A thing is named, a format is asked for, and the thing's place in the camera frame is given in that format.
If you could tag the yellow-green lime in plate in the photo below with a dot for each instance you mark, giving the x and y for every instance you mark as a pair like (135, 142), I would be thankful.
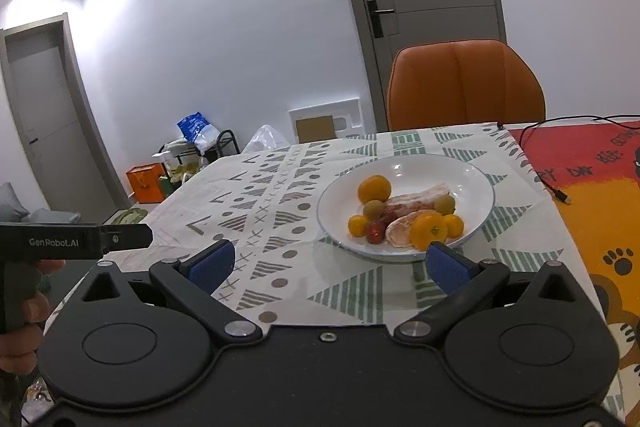
(445, 205)

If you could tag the white foam packaging with cardboard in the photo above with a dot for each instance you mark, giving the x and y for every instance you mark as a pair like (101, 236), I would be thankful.
(334, 120)

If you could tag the yellow-green lime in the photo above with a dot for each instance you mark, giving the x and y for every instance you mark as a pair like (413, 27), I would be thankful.
(445, 205)
(373, 210)

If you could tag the grey door at left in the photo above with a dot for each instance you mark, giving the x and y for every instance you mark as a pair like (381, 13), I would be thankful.
(53, 118)

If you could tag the large orange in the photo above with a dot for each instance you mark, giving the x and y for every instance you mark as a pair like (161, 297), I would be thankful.
(374, 188)
(429, 227)

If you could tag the grey sofa cushion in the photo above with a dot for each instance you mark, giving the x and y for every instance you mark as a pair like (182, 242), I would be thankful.
(11, 209)

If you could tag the person's left hand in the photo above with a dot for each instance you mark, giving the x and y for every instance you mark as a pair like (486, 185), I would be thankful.
(23, 309)

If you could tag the orange paper shopping bag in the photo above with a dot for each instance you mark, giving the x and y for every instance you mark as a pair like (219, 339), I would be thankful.
(145, 183)

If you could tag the small dark red fruit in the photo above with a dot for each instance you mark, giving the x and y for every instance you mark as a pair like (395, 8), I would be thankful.
(376, 232)

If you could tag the clear plastic bag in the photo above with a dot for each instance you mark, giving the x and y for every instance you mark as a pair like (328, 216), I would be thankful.
(265, 138)

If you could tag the peeled pomelo segment in plate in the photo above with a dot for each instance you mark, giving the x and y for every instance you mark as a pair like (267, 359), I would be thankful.
(398, 232)

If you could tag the red orange cartoon mat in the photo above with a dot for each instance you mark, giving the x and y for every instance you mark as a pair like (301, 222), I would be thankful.
(595, 163)

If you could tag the black metal rack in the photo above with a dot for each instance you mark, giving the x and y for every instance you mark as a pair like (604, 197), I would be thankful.
(181, 152)

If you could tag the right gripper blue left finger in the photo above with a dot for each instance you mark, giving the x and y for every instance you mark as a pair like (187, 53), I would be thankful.
(188, 287)

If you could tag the orange leather chair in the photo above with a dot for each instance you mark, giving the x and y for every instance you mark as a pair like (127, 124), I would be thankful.
(461, 82)

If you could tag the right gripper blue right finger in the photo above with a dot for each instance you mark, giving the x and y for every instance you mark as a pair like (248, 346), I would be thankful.
(468, 286)

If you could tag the blue and white plastic bag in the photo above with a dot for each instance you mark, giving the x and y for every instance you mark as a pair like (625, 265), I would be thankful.
(197, 130)

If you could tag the small tangerine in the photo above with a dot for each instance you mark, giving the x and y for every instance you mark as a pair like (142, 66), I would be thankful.
(455, 226)
(357, 226)

